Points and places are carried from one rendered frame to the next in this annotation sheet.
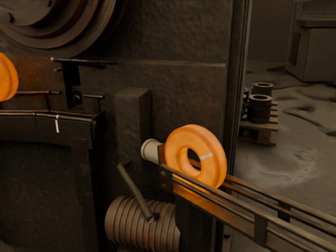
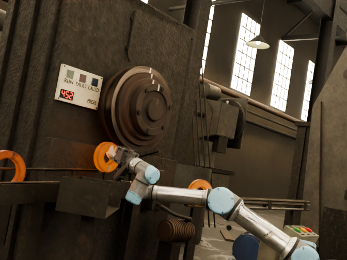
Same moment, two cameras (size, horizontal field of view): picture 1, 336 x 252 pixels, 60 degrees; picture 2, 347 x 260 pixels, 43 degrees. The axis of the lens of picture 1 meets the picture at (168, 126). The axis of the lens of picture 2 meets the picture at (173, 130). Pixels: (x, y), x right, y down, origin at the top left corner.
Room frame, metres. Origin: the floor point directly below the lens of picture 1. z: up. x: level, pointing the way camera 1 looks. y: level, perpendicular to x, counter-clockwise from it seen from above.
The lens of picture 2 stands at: (-0.33, 2.48, 0.83)
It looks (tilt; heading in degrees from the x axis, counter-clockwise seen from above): 5 degrees up; 294
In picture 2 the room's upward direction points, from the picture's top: 9 degrees clockwise
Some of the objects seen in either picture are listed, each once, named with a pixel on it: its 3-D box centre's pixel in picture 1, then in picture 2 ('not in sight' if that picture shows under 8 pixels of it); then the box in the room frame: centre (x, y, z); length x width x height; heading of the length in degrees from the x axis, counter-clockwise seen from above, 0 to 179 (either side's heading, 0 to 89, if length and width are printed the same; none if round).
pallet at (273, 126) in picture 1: (212, 99); not in sight; (2.69, -0.43, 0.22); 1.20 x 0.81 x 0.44; 71
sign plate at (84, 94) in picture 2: not in sight; (79, 87); (1.06, 0.62, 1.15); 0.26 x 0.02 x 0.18; 73
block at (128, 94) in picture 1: (135, 129); (153, 189); (0.81, 0.10, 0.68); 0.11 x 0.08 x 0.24; 163
